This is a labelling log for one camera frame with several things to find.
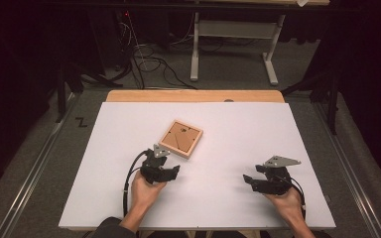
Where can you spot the dark sleeve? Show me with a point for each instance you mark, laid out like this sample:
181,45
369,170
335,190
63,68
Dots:
112,228

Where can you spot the dark device with red light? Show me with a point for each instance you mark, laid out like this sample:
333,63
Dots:
125,20

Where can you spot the grey table grommet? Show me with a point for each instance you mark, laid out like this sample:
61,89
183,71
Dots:
228,100

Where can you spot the person's right hand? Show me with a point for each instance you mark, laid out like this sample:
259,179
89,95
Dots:
289,203

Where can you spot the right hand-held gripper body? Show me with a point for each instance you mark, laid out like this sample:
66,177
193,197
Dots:
276,183

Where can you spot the white table sheet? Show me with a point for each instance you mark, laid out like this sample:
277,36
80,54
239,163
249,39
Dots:
225,195

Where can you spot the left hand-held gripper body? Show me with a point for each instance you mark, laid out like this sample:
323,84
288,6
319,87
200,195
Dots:
152,167

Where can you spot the person's left hand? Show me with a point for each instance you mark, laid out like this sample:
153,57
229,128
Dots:
144,195

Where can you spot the wooden picture frame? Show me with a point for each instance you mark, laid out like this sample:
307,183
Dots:
181,137

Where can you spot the black metal stand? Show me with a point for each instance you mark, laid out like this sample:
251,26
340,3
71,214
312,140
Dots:
61,99
333,109

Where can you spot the white paper sheet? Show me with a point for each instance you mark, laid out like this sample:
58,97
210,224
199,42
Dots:
301,2

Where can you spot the metal floor rail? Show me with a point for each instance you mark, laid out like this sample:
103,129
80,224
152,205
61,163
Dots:
29,185
350,172

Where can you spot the white metal desk frame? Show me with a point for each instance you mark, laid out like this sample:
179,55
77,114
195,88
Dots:
234,29

